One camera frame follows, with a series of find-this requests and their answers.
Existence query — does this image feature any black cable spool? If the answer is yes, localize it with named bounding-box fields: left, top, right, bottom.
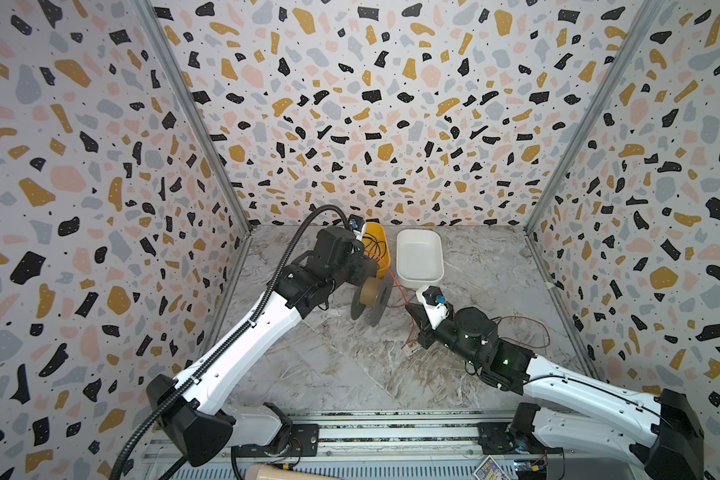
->
left=350, top=275, right=393, bottom=327

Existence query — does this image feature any red cable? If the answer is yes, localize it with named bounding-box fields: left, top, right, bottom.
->
left=383, top=263, right=552, bottom=352

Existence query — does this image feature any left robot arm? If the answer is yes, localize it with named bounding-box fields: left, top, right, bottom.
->
left=110, top=204, right=378, bottom=479

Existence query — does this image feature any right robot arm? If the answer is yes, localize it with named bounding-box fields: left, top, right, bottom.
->
left=405, top=295, right=705, bottom=479

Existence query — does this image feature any yellow plastic bin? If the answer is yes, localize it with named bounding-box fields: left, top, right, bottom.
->
left=362, top=222, right=391, bottom=279

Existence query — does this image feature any white plastic bin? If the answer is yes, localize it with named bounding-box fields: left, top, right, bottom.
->
left=396, top=229, right=445, bottom=289

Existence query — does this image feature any colourful sticker card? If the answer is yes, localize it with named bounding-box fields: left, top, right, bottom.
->
left=473, top=456, right=510, bottom=480

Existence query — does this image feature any beige cylinder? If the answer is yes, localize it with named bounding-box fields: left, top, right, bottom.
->
left=244, top=464, right=338, bottom=480

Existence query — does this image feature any black cable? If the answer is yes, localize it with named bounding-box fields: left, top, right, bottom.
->
left=362, top=232, right=390, bottom=265

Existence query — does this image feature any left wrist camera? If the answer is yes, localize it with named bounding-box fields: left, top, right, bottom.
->
left=348, top=214, right=366, bottom=240

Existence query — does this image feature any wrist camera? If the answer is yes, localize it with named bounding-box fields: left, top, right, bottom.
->
left=416, top=285, right=452, bottom=330
left=348, top=214, right=366, bottom=240

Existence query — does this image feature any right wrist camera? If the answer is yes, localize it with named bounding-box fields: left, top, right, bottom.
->
left=416, top=285, right=452, bottom=330

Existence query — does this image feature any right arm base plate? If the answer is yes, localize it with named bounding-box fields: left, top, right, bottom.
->
left=477, top=422, right=564, bottom=455

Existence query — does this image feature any aluminium mounting rail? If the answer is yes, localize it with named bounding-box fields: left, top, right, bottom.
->
left=140, top=410, right=652, bottom=466

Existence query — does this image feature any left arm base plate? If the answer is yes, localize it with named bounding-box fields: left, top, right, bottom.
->
left=236, top=423, right=320, bottom=461

